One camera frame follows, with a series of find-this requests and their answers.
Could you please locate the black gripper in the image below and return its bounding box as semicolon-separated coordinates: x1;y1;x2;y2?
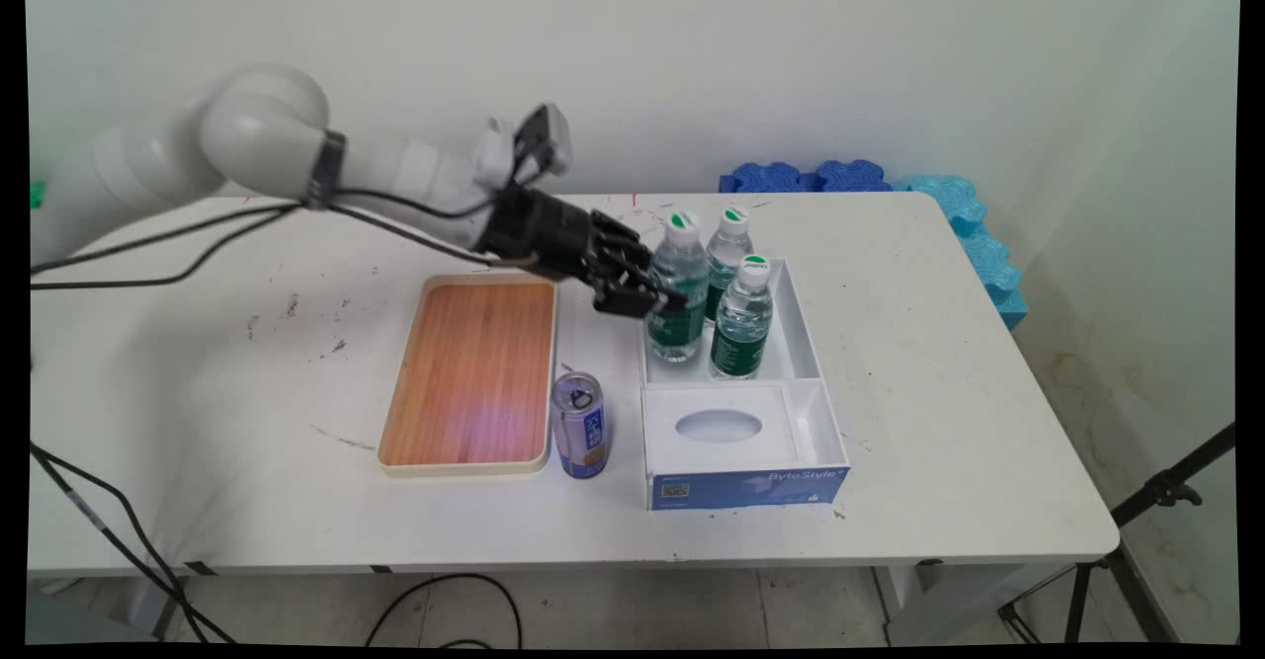
479;185;688;320

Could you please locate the clear water bottle green label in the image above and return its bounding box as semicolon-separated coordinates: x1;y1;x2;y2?
709;254;775;380
705;206;754;324
646;210;711;365

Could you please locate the dark blue foam mat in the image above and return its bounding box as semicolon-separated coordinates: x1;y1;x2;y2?
718;161;817;195
812;158;896;194

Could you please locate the blue white drink can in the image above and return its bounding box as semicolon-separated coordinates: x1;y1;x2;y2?
550;371;609;480

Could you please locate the wooden tray white rim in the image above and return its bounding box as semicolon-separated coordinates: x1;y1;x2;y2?
378;274;560;478

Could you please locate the white blue cardboard box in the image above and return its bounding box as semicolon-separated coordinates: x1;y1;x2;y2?
637;257;851;512

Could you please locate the light blue foam mat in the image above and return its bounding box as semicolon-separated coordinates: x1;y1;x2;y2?
954;224;1030;332
904;174;989;238

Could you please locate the white table leg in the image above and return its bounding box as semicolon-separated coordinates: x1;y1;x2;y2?
873;564;1073;646

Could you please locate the black tripod stand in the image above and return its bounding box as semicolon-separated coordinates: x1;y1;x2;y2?
998;422;1238;643

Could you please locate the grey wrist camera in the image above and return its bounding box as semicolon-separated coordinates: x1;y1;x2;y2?
512;103;574;178

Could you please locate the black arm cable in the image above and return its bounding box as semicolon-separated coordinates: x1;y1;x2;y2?
30;203;500;290
30;140;549;275

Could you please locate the black cable strap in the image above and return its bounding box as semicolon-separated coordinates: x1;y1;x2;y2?
304;129;349;209

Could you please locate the black floor cable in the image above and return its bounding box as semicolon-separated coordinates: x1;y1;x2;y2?
366;572;524;649

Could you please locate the black hanging cable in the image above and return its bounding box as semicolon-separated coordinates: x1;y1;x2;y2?
30;440;238;645
30;450;211;645

